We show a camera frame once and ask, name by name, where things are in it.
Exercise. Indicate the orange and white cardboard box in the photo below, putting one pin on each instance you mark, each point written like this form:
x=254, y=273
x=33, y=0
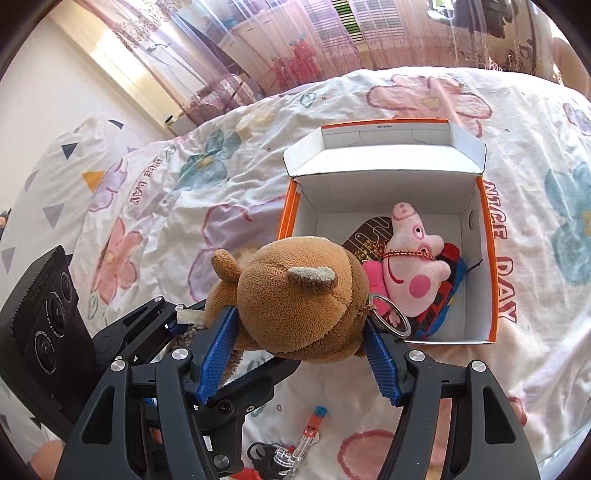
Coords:
x=392, y=161

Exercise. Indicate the triangle pattern pillow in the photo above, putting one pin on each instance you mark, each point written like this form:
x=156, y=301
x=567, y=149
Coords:
x=46, y=184

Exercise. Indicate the brown printed card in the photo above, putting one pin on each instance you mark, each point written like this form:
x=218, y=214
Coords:
x=364, y=240

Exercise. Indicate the pink sheer curtain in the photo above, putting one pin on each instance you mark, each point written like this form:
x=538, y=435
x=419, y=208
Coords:
x=258, y=50

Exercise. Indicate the red and blue small pen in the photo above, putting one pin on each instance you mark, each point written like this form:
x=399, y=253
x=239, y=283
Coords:
x=314, y=422

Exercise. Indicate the pink plush pig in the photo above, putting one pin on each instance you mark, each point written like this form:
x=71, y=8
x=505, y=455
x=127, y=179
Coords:
x=411, y=267

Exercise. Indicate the brown plush bear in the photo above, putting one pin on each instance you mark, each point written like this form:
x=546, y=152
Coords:
x=291, y=300

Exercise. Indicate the blue and red toy train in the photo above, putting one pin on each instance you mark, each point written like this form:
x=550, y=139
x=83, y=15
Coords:
x=445, y=295

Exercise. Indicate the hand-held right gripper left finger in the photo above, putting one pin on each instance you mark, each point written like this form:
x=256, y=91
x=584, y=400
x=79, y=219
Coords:
x=216, y=357

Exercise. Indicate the floral printed blanket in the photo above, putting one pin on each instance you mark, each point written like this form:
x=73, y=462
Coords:
x=194, y=184

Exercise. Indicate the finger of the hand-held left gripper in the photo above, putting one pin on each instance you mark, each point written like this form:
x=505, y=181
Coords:
x=138, y=330
x=258, y=383

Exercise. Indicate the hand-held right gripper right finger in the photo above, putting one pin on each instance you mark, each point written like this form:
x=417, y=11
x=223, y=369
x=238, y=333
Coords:
x=381, y=364

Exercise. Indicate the person's left forearm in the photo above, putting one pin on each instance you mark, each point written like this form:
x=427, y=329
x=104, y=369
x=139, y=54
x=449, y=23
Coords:
x=46, y=459

